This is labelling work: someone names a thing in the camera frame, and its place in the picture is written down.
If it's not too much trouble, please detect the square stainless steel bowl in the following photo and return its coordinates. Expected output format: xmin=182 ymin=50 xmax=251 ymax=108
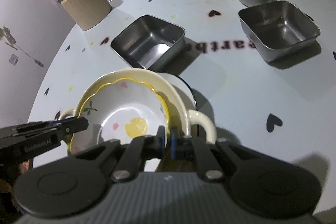
xmin=110 ymin=15 xmax=186 ymax=75
xmin=238 ymin=0 xmax=321 ymax=62

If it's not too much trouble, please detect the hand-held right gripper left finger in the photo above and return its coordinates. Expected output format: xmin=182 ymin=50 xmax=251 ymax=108
xmin=75 ymin=126 xmax=166 ymax=184

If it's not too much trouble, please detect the dark branch wall decal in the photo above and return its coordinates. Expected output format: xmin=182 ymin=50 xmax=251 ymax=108
xmin=0 ymin=26 xmax=44 ymax=68

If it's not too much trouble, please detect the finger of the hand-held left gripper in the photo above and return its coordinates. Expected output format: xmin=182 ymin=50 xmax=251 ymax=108
xmin=54 ymin=117 xmax=89 ymax=140
xmin=39 ymin=119 xmax=80 ymax=127

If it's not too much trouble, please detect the cream oval dish with handles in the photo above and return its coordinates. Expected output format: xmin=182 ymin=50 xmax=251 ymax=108
xmin=58 ymin=68 xmax=217 ymax=172

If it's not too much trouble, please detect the floral scalloped ceramic bowl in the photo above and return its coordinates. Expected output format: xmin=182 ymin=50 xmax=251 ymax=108
xmin=68 ymin=77 xmax=170 ymax=155

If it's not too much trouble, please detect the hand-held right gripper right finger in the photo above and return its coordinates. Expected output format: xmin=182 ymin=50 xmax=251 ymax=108
xmin=170 ymin=128 xmax=256 ymax=183

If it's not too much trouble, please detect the person's left hand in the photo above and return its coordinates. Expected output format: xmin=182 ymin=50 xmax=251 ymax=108
xmin=18 ymin=160 xmax=34 ymax=174

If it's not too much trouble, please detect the beige cylindrical container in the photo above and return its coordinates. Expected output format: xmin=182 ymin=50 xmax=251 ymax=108
xmin=60 ymin=0 xmax=112 ymax=31

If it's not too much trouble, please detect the white square plate black rim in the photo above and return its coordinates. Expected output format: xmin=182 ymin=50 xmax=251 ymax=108
xmin=156 ymin=72 xmax=198 ymax=135

